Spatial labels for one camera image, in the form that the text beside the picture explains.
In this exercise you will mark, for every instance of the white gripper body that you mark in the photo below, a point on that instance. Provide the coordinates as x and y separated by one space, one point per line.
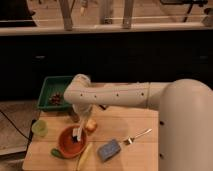
81 112

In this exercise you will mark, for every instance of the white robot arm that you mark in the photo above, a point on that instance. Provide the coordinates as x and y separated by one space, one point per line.
185 109

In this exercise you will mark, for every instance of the red bowl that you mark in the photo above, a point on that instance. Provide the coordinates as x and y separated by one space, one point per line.
67 146

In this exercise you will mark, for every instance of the small yellow-red apple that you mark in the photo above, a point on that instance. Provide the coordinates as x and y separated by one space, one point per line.
91 125

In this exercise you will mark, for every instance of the dark red object in bin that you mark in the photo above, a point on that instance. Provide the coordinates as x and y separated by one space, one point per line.
55 99

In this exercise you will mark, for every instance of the green plastic bin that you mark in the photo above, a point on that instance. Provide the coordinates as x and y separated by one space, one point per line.
52 85

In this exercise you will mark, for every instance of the light green cup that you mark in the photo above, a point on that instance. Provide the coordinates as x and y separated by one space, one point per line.
39 128

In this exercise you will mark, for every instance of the blue sponge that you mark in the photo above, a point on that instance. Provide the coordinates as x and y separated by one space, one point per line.
108 150

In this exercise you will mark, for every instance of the yellow banana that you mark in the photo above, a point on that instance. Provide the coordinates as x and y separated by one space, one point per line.
84 156

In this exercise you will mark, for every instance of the green pepper toy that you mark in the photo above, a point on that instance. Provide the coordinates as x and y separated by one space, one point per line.
56 153

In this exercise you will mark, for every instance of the silver fork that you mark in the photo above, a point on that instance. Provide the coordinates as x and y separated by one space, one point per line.
130 140

